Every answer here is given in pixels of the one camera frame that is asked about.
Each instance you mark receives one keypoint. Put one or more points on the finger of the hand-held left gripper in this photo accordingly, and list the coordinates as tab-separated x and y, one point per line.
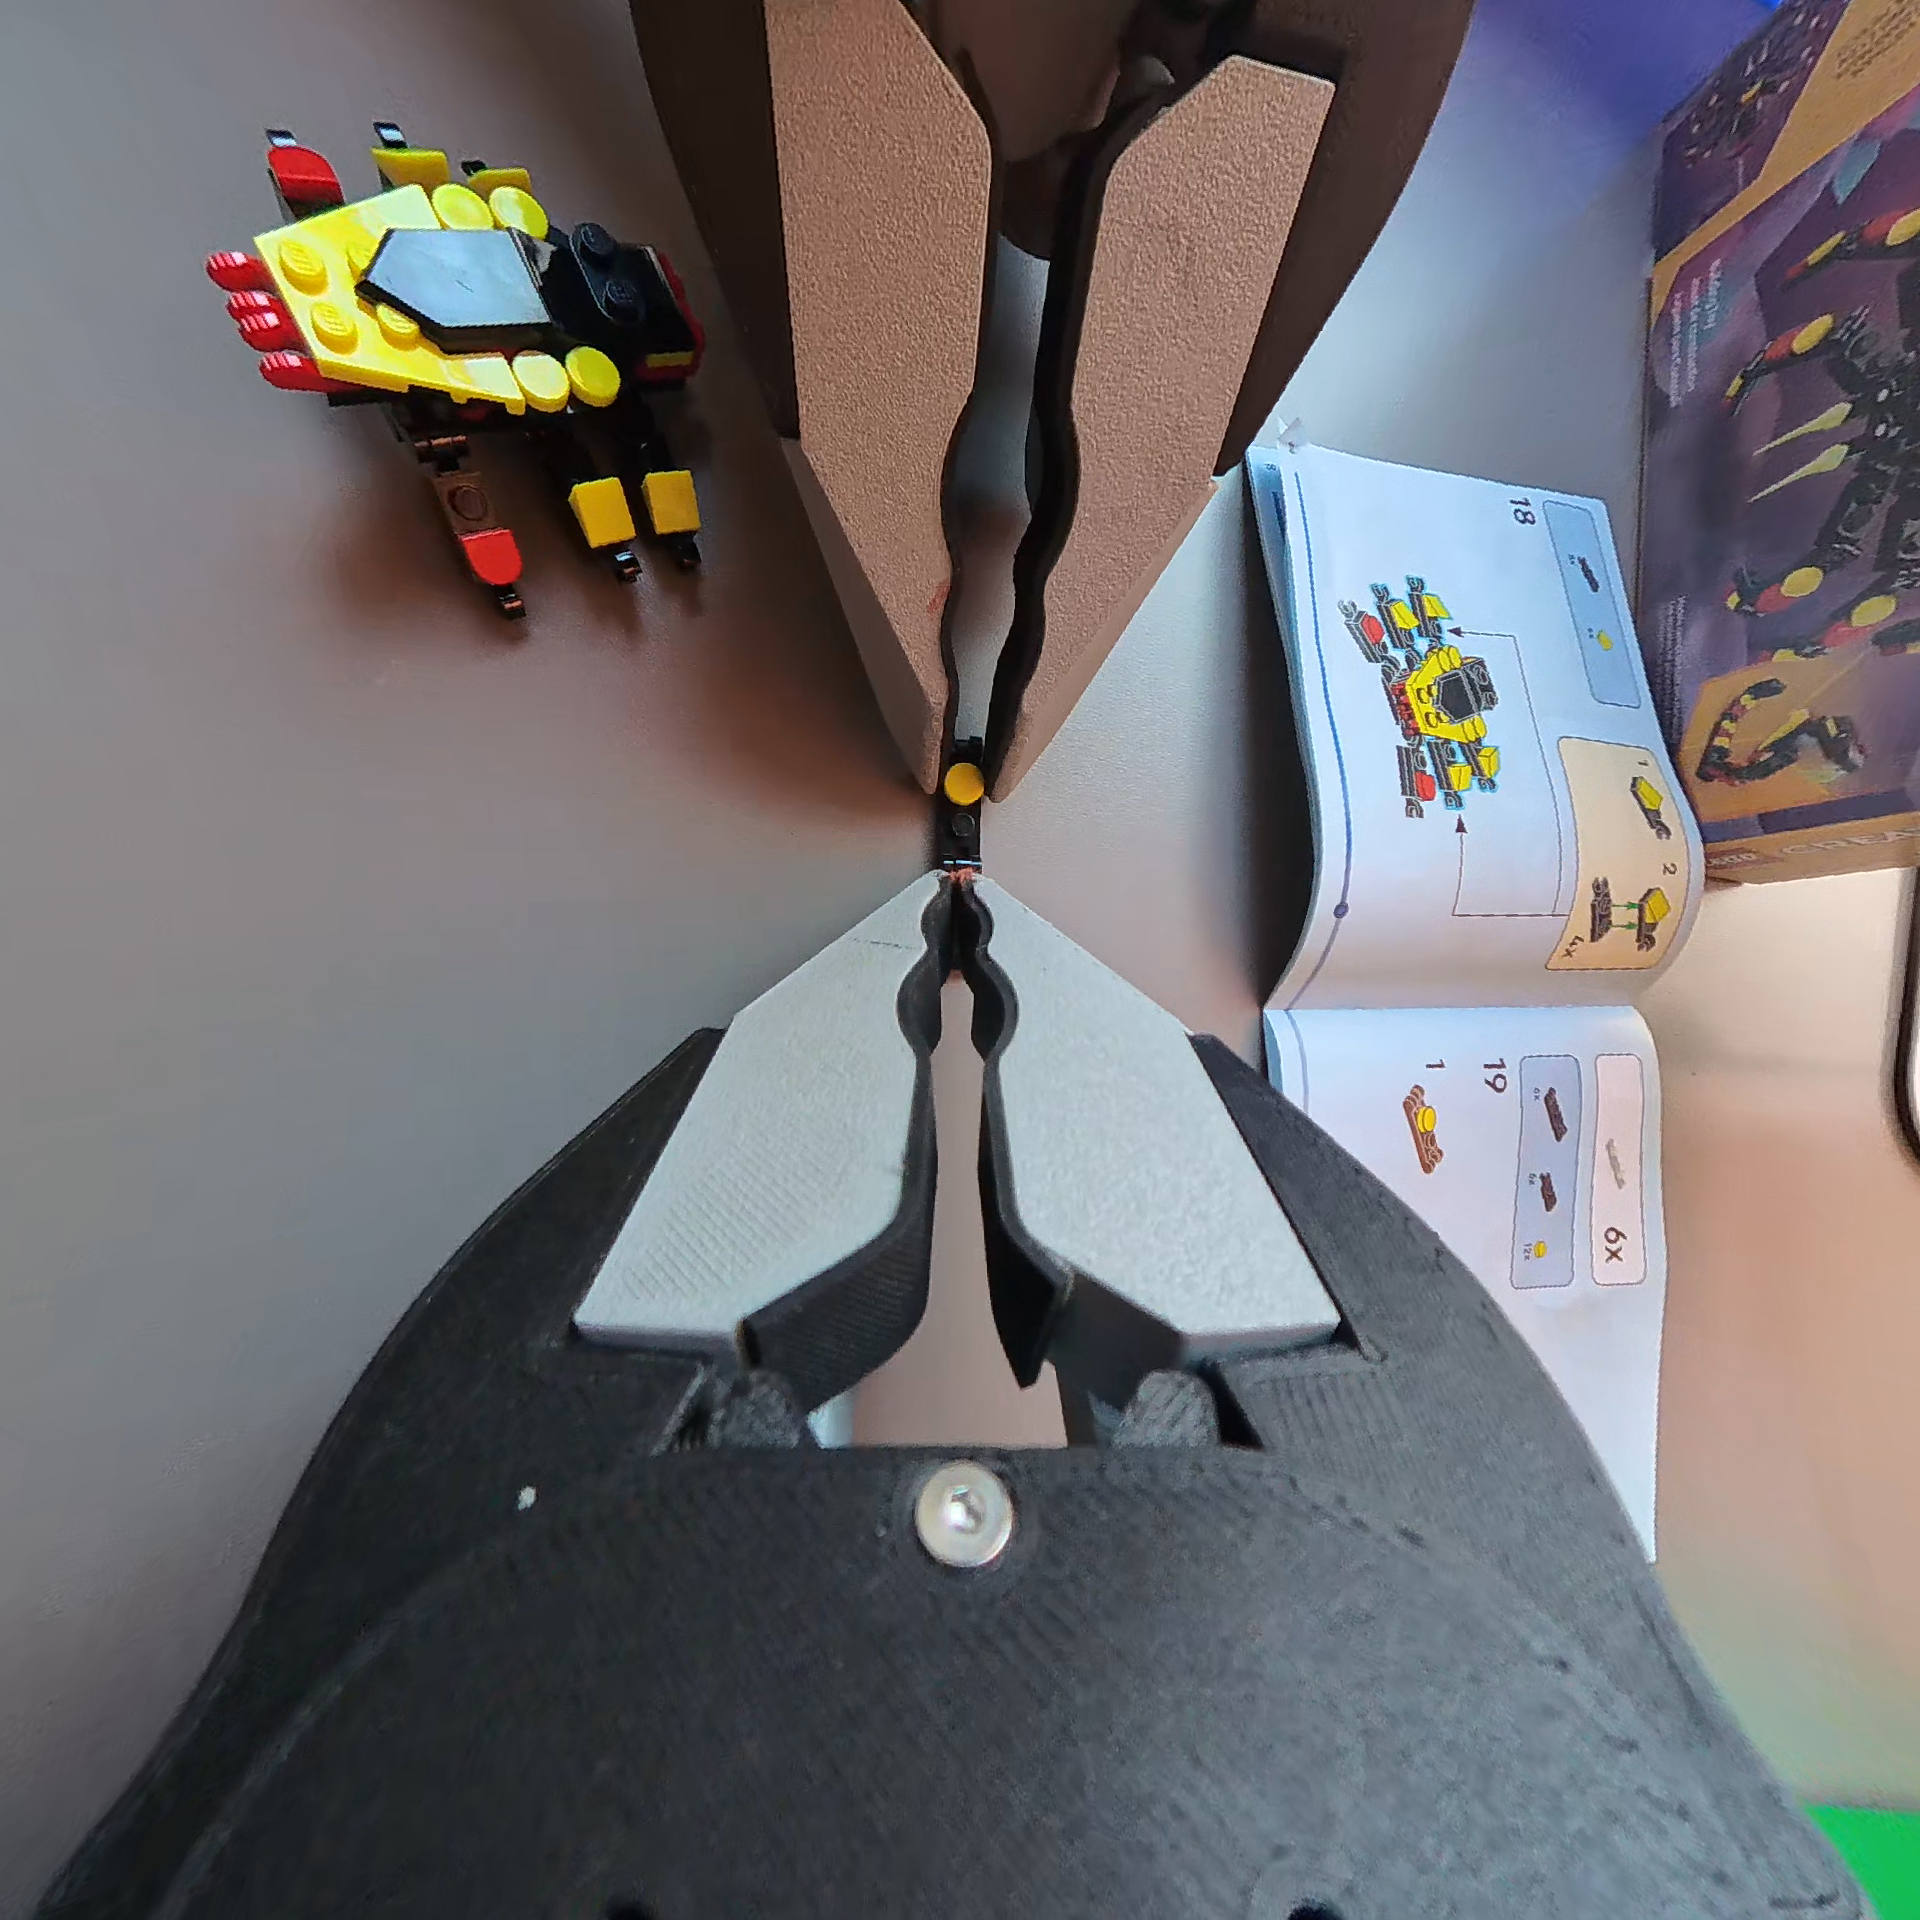
885	375
1171	375

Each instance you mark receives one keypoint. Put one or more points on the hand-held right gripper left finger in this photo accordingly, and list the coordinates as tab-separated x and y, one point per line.
750	1184

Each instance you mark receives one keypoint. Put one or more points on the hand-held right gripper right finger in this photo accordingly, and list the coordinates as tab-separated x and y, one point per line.
1155	1184

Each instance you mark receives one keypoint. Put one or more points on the black yellow-studded lego leg assembly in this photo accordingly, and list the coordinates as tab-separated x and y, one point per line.
961	825

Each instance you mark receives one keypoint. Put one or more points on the yellow black red lego model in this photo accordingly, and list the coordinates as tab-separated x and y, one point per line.
450	283

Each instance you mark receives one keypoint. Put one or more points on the lego instruction booklet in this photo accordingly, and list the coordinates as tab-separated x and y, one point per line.
1500	749

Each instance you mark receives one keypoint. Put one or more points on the purple lego set box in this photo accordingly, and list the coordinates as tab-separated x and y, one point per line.
1785	451

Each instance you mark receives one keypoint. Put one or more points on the green plastic bin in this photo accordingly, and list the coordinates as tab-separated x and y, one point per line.
1875	1867

